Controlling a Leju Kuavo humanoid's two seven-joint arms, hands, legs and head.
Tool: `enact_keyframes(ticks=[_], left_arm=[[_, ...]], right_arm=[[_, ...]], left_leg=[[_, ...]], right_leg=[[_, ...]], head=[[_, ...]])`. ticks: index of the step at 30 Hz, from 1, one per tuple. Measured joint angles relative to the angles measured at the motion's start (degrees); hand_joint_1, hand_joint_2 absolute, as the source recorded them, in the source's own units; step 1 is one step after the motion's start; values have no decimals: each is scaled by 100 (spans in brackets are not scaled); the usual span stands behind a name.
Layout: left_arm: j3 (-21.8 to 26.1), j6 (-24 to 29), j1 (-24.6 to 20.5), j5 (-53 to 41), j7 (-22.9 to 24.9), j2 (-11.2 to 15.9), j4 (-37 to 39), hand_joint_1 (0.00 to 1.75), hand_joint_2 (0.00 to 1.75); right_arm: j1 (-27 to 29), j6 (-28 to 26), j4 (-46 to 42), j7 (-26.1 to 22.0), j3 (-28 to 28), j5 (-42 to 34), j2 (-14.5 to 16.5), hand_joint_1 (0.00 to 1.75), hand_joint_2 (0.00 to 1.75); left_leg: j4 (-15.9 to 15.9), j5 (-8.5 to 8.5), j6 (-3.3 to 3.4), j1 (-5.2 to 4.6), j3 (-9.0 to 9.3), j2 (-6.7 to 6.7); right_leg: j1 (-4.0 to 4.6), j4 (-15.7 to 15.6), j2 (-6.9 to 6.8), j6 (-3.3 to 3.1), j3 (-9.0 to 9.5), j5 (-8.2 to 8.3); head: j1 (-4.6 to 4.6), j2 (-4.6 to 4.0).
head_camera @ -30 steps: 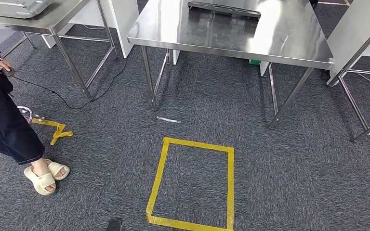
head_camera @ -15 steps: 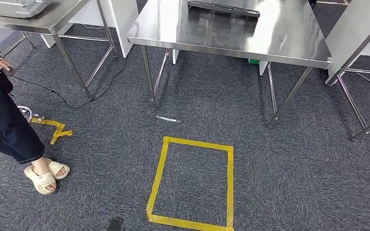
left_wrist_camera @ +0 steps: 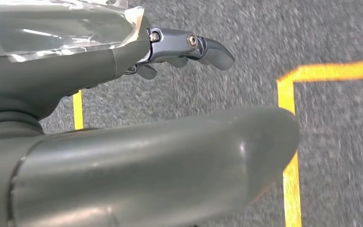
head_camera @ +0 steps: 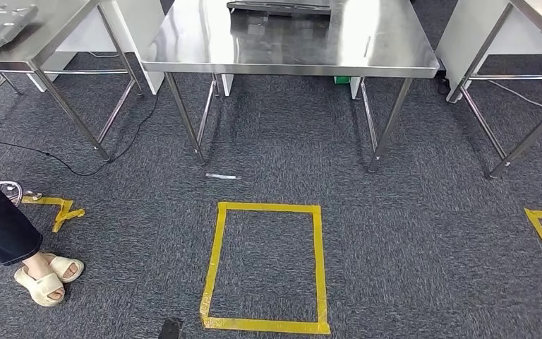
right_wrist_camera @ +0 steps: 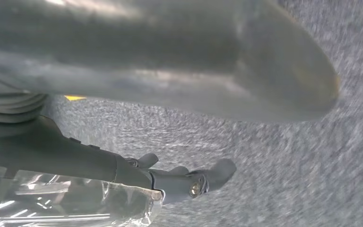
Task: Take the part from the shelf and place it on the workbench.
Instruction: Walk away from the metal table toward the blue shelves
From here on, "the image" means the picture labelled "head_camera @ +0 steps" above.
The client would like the chrome stand base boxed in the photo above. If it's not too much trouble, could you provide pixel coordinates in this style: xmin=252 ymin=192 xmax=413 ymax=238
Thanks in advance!
xmin=0 ymin=180 xmax=43 ymax=207

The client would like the black floor cable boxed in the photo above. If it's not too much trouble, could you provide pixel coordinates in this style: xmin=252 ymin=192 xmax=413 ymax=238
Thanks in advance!
xmin=0 ymin=91 xmax=160 ymax=178

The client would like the crumpled yellow floor tape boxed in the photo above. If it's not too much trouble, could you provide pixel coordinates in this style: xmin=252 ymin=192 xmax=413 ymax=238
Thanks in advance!
xmin=20 ymin=195 xmax=87 ymax=234

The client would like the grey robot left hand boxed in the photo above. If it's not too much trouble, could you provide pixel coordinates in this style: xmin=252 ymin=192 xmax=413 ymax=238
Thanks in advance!
xmin=157 ymin=317 xmax=184 ymax=339

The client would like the white floor strip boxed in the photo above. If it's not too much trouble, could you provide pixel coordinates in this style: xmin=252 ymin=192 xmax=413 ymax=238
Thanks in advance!
xmin=205 ymin=172 xmax=243 ymax=182

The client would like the white floor cable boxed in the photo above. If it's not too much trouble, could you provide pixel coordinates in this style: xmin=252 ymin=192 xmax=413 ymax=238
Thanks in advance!
xmin=486 ymin=79 xmax=542 ymax=126

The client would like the person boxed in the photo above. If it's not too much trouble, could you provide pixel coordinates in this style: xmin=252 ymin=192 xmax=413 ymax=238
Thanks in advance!
xmin=0 ymin=118 xmax=86 ymax=309

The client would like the black plastic panel part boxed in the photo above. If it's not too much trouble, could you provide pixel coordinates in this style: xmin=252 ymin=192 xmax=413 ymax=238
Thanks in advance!
xmin=226 ymin=0 xmax=333 ymax=18

